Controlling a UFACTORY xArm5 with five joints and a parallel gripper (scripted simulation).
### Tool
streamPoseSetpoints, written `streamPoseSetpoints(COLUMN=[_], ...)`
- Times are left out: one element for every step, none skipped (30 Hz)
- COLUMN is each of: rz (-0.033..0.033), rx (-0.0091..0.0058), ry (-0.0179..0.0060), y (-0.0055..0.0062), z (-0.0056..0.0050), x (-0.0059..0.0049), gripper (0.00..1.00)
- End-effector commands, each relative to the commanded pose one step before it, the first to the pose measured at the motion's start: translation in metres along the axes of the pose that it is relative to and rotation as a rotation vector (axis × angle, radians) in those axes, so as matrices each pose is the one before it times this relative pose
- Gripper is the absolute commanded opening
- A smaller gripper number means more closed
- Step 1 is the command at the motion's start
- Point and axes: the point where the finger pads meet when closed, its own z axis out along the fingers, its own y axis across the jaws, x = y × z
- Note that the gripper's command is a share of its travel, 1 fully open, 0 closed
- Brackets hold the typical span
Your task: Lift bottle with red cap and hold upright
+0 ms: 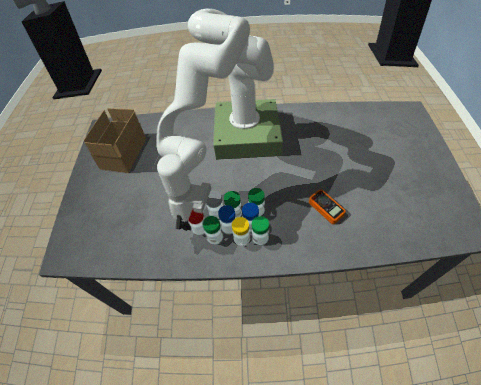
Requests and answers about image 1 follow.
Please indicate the orange digital multimeter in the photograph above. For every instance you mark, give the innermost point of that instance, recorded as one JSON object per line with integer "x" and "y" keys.
{"x": 326, "y": 206}

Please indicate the brown cardboard box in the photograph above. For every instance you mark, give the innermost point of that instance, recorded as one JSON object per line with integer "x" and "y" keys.
{"x": 127, "y": 146}

